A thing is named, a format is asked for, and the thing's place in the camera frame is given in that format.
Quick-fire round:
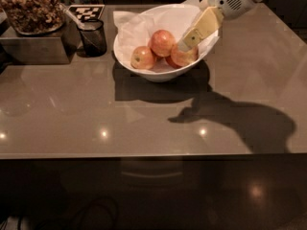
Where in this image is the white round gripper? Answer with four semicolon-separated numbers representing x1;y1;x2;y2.
177;0;255;52

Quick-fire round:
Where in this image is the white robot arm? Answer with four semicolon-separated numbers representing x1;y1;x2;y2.
178;0;263;52

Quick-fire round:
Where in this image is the hidden bottom red apple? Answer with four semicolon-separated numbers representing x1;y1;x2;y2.
165;56;180;69

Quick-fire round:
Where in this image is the white bowl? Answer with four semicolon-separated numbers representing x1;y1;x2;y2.
112;4;220;83

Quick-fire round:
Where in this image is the white paper liner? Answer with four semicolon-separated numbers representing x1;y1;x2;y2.
112;0;220;65

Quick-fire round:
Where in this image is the black mesh cup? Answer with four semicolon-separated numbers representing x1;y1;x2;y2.
78;19;106;57

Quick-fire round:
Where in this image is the black white marker tag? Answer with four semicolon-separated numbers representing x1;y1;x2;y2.
69;5;105;21

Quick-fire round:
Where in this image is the white utensil in cup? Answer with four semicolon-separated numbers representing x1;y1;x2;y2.
59;3;85;30

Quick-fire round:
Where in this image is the dark metal box stand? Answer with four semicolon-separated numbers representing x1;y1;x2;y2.
0;19;81;65

